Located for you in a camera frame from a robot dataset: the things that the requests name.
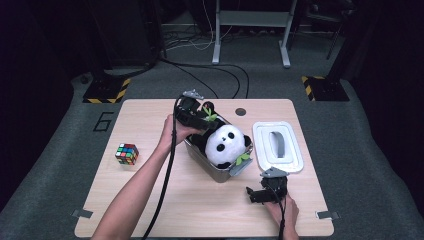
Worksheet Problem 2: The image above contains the black metal stand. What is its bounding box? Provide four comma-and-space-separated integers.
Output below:
301, 0, 356, 81

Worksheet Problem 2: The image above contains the person's right hand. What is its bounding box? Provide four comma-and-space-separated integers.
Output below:
265, 194, 300, 233

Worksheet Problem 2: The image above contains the white metal stand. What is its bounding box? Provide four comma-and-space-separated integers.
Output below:
211, 0, 299, 69

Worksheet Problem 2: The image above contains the black yellow striped base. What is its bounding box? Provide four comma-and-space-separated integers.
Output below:
301, 75, 351, 102
82, 77, 132, 104

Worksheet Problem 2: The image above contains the grey metal table bracket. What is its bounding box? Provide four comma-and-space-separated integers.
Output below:
71, 208, 94, 220
314, 210, 341, 220

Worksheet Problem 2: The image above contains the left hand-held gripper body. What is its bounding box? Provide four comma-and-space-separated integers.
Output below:
174, 89, 205, 127

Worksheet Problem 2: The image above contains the right hand-held gripper black cable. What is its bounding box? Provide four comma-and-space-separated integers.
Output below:
271, 184, 288, 240

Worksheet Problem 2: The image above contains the grey metal container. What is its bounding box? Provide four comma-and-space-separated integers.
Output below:
183, 113, 254, 184

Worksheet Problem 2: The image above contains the thin black floor cable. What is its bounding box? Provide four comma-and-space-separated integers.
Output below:
169, 61, 219, 100
159, 57, 251, 100

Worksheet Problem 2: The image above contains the thick black floor cable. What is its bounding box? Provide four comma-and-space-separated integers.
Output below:
103, 33, 166, 79

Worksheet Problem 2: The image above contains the tangle of floor cables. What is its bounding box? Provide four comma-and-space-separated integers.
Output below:
161, 29, 234, 52

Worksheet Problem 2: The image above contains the left hand-held gripper black cable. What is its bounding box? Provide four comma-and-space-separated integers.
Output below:
141, 94, 186, 240

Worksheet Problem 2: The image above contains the white lid with grey handle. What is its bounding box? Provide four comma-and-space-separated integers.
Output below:
251, 121, 305, 174

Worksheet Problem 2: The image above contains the person's left hand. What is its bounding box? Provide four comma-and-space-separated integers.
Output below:
157, 114, 203, 153

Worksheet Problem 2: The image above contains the multicoloured puzzle cube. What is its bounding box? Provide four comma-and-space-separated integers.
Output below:
114, 143, 140, 166

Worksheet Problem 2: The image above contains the hand-held gripper black cable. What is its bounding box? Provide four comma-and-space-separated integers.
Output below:
141, 94, 186, 240
271, 184, 288, 240

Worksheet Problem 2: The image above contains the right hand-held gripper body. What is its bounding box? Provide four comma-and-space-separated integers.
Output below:
259, 166, 290, 203

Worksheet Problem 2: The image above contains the panda plush toy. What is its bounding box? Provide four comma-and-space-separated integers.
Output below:
189, 101, 253, 170

